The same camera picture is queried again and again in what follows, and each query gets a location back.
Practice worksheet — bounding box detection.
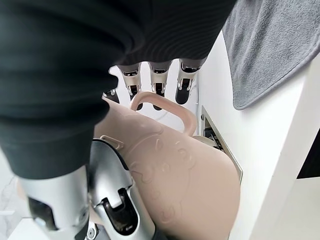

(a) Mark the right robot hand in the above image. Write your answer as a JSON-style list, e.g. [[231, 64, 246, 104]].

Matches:
[[0, 0, 237, 240]]

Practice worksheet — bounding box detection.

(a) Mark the gray towel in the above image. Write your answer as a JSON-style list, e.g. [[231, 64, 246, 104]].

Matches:
[[221, 0, 320, 111]]

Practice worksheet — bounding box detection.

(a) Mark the white cabinet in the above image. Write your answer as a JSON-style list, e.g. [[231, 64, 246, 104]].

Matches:
[[192, 29, 320, 240]]

